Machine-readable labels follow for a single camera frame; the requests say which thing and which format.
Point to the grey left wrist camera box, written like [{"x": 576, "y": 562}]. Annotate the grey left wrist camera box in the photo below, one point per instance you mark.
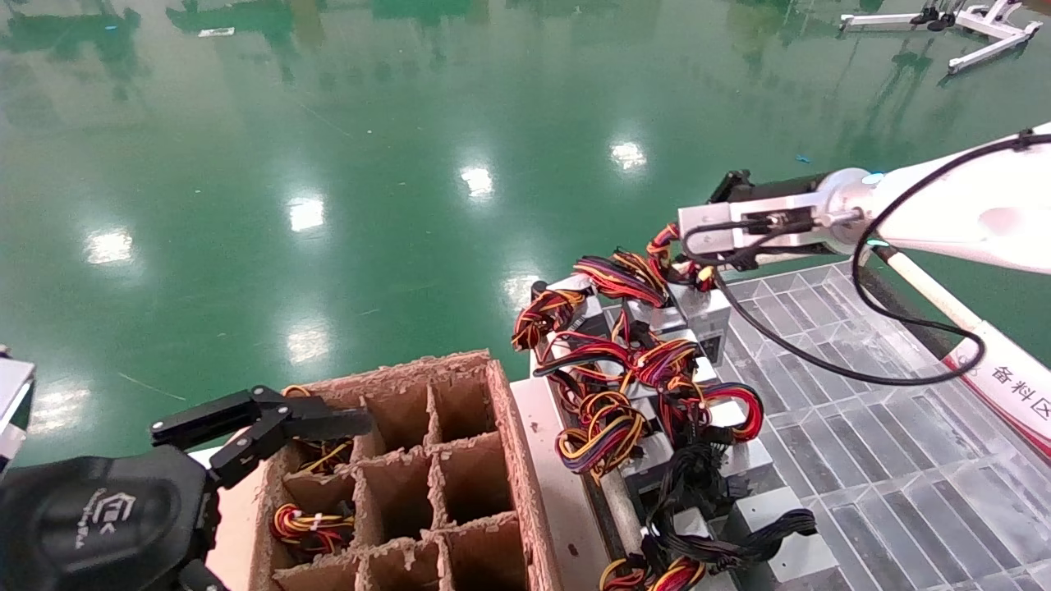
[{"x": 12, "y": 402}]

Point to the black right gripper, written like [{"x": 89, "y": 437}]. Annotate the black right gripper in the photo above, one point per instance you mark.
[{"x": 772, "y": 187}]

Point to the clear plastic divider tray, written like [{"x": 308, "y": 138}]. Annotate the clear plastic divider tray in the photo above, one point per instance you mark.
[{"x": 887, "y": 460}]

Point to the white paper scrap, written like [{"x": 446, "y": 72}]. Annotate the white paper scrap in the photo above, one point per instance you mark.
[{"x": 215, "y": 33}]

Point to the white cart sign red border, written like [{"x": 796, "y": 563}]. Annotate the white cart sign red border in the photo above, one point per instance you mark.
[{"x": 1010, "y": 386}]

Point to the brown cardboard divider box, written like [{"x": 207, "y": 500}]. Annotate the brown cardboard divider box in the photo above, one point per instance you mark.
[{"x": 521, "y": 460}]

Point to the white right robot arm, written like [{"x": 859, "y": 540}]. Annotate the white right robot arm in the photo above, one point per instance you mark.
[{"x": 969, "y": 205}]

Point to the white floor stand frame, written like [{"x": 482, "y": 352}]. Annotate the white floor stand frame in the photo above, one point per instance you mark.
[{"x": 998, "y": 31}]

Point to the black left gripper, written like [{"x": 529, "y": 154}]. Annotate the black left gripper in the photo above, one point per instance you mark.
[{"x": 98, "y": 525}]

